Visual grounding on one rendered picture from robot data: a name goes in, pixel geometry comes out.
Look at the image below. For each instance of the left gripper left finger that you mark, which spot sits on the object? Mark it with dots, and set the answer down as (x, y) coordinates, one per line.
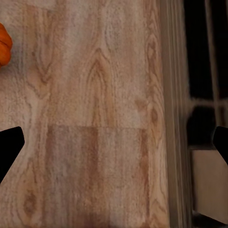
(11, 142)

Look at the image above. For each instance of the pumpkin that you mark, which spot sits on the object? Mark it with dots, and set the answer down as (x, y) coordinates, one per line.
(5, 46)

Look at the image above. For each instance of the wood fireplace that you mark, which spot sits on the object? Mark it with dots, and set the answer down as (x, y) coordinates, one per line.
(194, 35)

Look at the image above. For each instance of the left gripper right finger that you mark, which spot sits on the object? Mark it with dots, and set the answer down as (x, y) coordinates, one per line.
(220, 140)

